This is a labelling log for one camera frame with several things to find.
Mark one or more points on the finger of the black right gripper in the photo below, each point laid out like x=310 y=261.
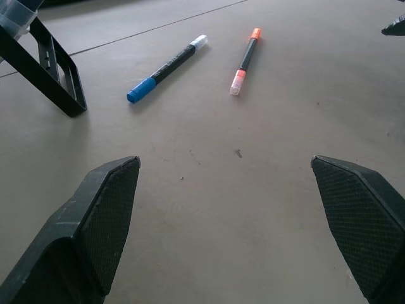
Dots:
x=394 y=28

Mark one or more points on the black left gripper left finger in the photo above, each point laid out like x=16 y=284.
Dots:
x=95 y=228

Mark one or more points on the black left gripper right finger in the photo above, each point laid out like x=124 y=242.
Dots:
x=357 y=221

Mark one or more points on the orange capped black marker pen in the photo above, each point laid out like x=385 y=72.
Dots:
x=246 y=60

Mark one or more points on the blue capped black marker pen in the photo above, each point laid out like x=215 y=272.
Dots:
x=167 y=69

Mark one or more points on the clear plastic container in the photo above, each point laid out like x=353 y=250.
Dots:
x=14 y=14

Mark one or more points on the black tilted stand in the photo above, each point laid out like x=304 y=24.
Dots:
x=44 y=68

